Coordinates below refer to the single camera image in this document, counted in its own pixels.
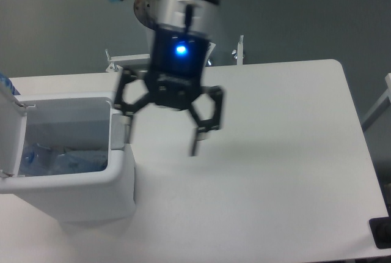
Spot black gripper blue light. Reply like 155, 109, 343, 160
114, 27, 225, 157

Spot clear crushed plastic bottle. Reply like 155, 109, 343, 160
18, 143, 108, 176

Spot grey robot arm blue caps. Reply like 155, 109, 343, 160
114, 0, 224, 155

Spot white plastic trash can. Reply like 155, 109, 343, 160
0, 91, 137, 223

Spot blue object behind lid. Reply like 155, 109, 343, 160
0, 73, 20, 95

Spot black clamp at table edge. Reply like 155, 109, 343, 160
369, 217, 390, 250

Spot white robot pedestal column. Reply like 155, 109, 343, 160
133, 0, 163, 62

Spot white frame at right edge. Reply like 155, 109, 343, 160
361, 73, 390, 131

